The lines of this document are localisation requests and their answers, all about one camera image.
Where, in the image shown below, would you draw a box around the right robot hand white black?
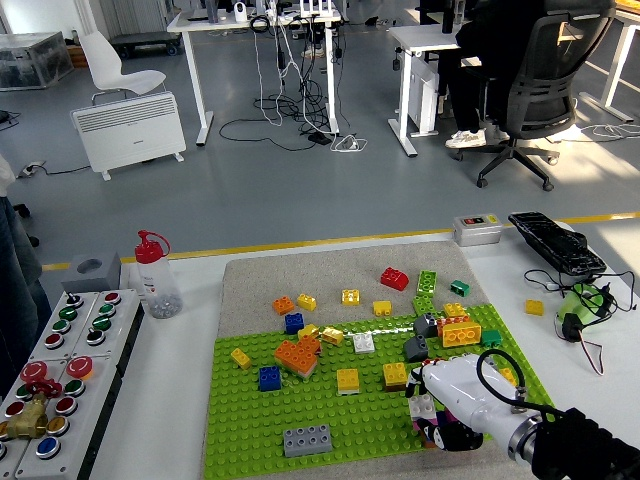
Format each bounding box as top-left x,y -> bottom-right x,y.
405,354 -> 539,453

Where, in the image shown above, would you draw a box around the green studded baseplate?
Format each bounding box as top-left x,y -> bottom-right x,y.
202,302 -> 566,480

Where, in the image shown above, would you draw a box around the yellow two-by-four brick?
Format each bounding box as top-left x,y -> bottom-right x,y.
440,321 -> 483,349

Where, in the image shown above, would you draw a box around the dark grey sloped brick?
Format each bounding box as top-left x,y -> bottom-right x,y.
403,334 -> 430,363
413,312 -> 440,339

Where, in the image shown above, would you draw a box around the yellow on white brick stack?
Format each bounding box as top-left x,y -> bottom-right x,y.
336,368 -> 361,396

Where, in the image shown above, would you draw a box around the black wrapped keyboard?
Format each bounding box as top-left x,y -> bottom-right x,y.
508,211 -> 608,276

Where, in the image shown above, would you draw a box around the orange layered brick stack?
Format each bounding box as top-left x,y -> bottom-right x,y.
273,333 -> 322,381

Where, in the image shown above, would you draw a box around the grey-brown mat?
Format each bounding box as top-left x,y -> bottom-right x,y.
199,241 -> 571,480

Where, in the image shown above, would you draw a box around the seated person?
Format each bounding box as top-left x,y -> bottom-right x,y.
443,0 -> 541,150

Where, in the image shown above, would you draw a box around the white computer tower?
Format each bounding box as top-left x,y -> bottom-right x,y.
408,55 -> 441,139

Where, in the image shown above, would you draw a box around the black mesh office chair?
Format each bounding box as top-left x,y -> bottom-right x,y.
452,0 -> 617,193

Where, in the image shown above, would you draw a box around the clear bottle red cap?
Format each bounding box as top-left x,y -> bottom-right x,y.
133,229 -> 184,320

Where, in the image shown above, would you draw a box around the grey four-button control box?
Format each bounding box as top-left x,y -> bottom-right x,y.
67,288 -> 146,362
28,291 -> 101,362

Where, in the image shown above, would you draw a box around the white standing desk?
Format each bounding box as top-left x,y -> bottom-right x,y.
388,22 -> 469,159
579,7 -> 640,124
166,7 -> 343,148

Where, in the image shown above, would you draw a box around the grey block round hole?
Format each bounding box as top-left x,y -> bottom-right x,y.
60,251 -> 123,296

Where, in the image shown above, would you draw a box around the grey emergency-stop button box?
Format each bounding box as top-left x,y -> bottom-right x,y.
0,357 -> 69,480
13,355 -> 124,480

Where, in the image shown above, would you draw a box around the white panel heater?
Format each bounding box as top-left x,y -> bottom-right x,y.
69,90 -> 188,182

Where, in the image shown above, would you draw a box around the brass valve red handwheel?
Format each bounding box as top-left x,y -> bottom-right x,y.
4,378 -> 64,441

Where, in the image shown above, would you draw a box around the white plastic chair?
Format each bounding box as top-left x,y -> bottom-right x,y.
78,30 -> 168,106

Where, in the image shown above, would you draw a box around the black wheeled dolly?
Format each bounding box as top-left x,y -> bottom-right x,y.
108,30 -> 182,60

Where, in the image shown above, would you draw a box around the black swivel chair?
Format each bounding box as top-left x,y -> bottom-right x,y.
13,202 -> 41,249

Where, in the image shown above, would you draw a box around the grey floor socket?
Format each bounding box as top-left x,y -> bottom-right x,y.
16,159 -> 47,180

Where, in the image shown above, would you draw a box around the clear storage crate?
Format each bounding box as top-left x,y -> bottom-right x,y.
0,31 -> 75,92

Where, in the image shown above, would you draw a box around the black servo with wires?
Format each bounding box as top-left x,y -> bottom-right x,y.
554,312 -> 606,377

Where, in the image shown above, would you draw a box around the grey switch box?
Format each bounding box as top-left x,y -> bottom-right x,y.
452,214 -> 504,248

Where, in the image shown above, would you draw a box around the black plug with cord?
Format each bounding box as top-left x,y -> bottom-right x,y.
523,268 -> 637,314

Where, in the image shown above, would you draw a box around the tangled desk cables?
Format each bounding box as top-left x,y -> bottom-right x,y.
218,14 -> 369,154

